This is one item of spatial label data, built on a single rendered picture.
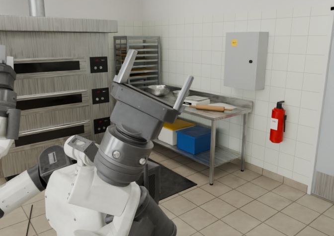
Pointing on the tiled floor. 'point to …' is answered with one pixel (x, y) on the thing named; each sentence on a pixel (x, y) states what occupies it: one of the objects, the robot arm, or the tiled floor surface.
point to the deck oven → (56, 83)
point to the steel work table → (220, 157)
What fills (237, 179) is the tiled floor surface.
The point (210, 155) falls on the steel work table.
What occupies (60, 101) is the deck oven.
